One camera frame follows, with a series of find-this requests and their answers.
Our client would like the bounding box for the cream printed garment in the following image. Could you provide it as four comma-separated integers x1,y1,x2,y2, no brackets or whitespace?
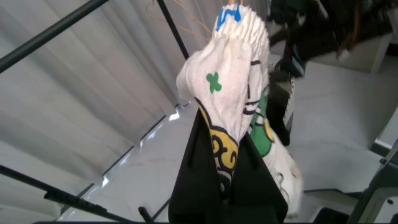
175,2,304,218

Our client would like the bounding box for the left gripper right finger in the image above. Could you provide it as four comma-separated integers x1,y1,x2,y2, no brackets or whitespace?
229,133,289,223

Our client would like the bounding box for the white curtain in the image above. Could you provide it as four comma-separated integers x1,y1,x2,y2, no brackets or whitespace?
0,0,228,218

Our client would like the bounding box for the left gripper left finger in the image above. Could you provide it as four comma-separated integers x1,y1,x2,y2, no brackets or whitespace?
168,108,223,223

